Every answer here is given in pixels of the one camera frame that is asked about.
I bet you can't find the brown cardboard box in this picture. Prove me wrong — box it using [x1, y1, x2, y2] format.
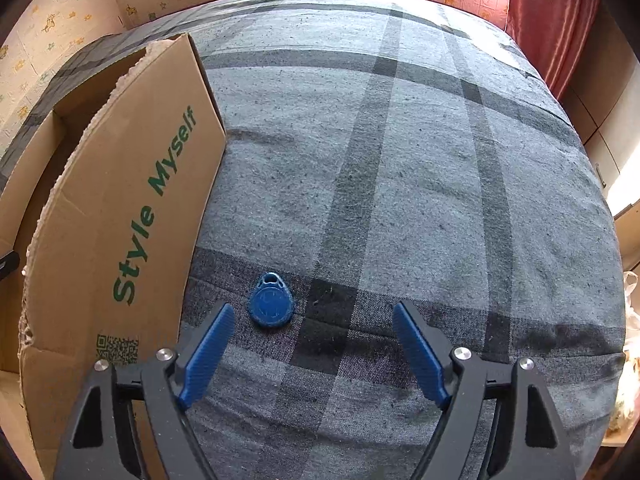
[0, 32, 227, 480]

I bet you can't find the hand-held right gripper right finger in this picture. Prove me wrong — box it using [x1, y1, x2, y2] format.
[392, 301, 576, 480]

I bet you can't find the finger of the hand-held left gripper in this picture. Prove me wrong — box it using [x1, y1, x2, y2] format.
[0, 250, 21, 282]

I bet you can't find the red curtain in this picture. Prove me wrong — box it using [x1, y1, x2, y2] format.
[505, 0, 601, 101]

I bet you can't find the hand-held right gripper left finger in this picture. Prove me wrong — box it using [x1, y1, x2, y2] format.
[54, 303, 236, 480]

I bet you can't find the cream wardrobe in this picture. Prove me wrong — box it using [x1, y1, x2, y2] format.
[557, 5, 640, 221]

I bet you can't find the blue key fob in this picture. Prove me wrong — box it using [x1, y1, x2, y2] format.
[248, 271, 295, 330]

